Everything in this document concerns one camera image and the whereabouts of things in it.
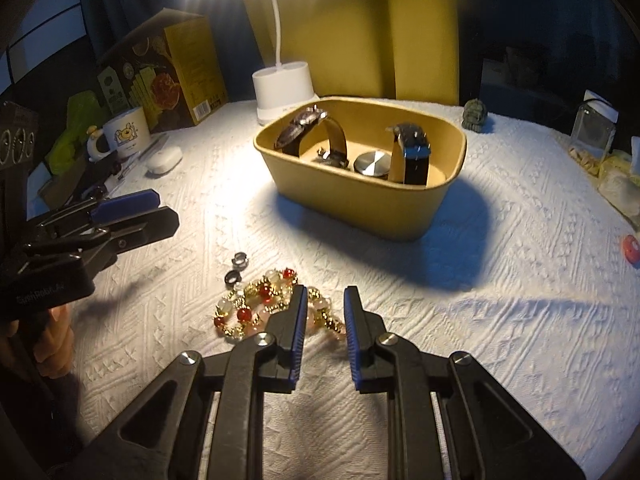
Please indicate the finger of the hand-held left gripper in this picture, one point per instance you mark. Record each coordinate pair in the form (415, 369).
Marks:
(127, 206)
(145, 232)

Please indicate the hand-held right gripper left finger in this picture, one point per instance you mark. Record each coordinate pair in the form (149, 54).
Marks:
(300, 332)

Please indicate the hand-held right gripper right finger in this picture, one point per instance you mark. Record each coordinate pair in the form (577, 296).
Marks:
(352, 332)

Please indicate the tan oval storage box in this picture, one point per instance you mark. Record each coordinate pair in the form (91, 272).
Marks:
(350, 210)

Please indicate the small metal jewelry piece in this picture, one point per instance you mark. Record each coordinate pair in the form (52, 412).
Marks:
(331, 159)

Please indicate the person's left hand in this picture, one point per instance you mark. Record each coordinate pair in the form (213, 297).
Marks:
(56, 342)

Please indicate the white earbuds case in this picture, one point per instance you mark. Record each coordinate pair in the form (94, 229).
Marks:
(164, 161)

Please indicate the white cartoon mug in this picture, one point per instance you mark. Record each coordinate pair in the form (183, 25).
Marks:
(127, 132)

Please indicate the green plush toy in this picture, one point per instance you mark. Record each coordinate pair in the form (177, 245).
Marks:
(80, 120)

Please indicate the yellow and black printed carton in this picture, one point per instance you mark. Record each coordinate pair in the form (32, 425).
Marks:
(190, 75)

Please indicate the white textured tablecloth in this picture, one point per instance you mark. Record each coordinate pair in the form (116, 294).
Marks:
(500, 335)

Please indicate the round metal tin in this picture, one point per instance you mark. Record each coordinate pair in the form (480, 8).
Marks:
(372, 164)

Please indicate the white gooseneck desk lamp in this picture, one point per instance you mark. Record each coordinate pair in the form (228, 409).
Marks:
(282, 90)

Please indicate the small stone figurine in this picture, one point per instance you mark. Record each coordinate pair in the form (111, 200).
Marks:
(475, 116)

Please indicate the yellow panel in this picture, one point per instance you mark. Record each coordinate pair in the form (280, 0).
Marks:
(340, 25)

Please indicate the small wooden pieces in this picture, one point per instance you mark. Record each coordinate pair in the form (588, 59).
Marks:
(585, 161)

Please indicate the small red round object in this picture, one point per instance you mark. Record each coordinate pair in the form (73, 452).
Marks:
(632, 250)

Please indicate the clear plastic packet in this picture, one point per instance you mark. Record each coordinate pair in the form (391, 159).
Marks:
(620, 180)

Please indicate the clear glass jar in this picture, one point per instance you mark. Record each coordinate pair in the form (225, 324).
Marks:
(592, 130)

